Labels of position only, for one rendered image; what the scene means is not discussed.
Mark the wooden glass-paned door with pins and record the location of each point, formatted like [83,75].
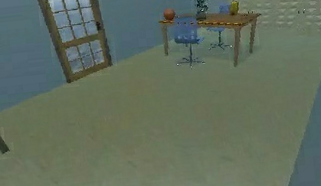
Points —
[76,33]

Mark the blue office chair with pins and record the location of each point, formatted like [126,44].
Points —
[220,30]
[187,32]

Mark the dark potted house plant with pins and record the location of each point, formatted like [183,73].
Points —
[201,6]

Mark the orange ball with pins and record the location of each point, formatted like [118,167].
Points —
[169,14]

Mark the brown wooden table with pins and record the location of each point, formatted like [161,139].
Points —
[227,21]

